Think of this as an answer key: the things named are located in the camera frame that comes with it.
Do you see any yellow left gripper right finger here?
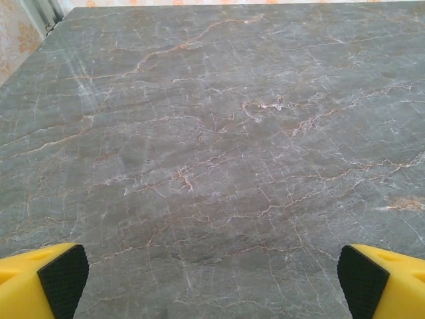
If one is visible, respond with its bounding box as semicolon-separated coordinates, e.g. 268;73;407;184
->
336;243;425;319

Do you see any aluminium frame post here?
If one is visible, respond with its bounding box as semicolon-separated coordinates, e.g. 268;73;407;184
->
18;0;66;37

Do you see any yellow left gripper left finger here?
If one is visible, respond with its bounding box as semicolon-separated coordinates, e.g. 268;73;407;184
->
0;242;90;319

